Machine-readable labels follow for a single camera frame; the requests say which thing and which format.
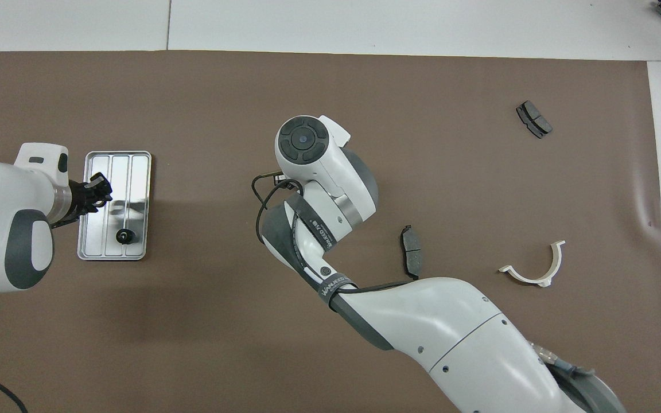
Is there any long grey brake pad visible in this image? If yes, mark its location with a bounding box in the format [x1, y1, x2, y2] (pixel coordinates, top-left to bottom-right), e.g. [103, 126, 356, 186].
[401, 224, 424, 281]

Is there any brown table mat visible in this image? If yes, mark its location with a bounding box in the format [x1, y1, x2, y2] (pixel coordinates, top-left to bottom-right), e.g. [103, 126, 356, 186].
[0, 50, 661, 413]

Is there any silver metal tray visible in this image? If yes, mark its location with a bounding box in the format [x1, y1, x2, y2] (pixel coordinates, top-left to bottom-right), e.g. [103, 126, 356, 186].
[76, 151, 153, 262]

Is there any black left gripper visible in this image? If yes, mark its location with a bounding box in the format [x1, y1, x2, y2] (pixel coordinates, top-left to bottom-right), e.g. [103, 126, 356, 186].
[68, 172, 114, 224]

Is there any white curved plastic bracket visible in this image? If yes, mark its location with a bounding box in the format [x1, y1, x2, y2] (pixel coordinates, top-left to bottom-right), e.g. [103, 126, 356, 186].
[498, 240, 566, 287]

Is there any short grey brake pad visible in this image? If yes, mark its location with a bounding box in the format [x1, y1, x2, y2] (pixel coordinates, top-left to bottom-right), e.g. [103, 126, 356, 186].
[516, 100, 554, 140]

